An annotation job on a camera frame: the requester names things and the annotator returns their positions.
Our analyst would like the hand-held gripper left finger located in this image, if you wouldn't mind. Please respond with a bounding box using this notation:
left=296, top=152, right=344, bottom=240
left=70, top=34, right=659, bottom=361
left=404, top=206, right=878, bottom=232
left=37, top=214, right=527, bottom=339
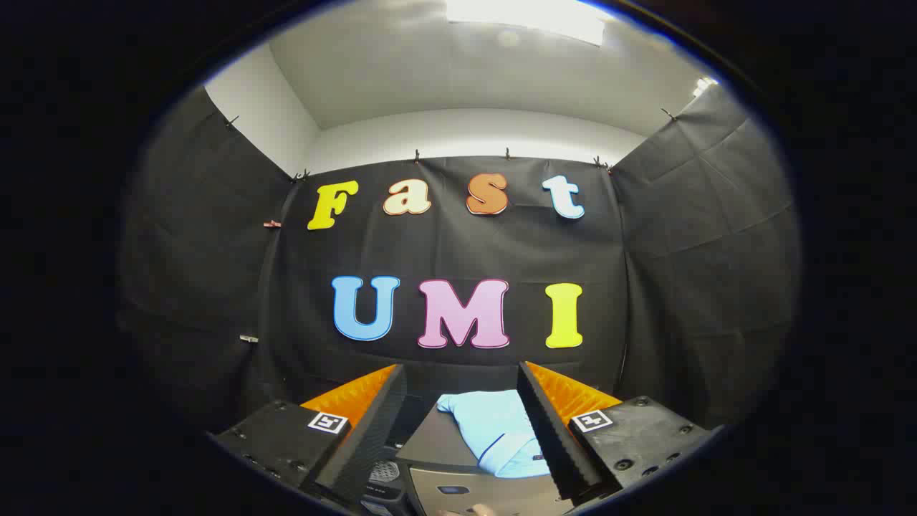
left=213, top=363, right=408, bottom=506

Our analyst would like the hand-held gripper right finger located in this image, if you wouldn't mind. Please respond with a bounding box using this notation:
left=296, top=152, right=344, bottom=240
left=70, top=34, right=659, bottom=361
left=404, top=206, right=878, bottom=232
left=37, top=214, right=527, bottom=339
left=516, top=360, right=717, bottom=502

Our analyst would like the light blue shirt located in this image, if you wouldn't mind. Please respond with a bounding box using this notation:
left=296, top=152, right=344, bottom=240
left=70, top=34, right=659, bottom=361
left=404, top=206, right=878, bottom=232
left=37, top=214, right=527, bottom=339
left=437, top=389, right=552, bottom=479

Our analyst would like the grey washing machine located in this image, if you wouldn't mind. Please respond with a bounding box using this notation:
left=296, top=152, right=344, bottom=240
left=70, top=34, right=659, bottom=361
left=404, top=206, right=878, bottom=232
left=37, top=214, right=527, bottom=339
left=362, top=391, right=574, bottom=516

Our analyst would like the black backdrop cloth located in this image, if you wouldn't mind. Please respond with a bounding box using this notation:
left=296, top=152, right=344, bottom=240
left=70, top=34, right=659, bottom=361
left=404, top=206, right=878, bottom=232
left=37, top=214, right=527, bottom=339
left=118, top=82, right=802, bottom=438

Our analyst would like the ceiling light panel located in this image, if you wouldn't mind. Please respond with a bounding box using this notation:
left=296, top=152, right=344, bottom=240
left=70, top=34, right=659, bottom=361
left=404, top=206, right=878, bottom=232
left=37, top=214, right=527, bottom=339
left=444, top=0, right=617, bottom=47

